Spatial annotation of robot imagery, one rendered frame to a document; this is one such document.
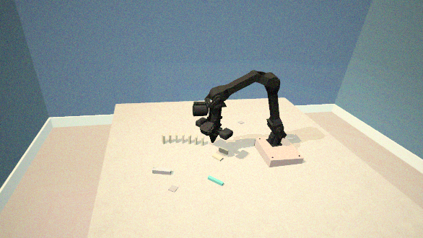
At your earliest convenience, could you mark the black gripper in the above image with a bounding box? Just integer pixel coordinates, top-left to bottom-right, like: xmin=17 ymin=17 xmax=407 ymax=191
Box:
xmin=196 ymin=116 xmax=233 ymax=143

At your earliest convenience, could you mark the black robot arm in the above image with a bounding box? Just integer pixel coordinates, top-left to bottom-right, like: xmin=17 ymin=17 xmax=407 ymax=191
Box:
xmin=192 ymin=70 xmax=286 ymax=147

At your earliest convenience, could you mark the teal flat bar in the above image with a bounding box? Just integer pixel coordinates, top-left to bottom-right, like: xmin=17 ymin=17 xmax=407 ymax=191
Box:
xmin=208 ymin=175 xmax=224 ymax=186

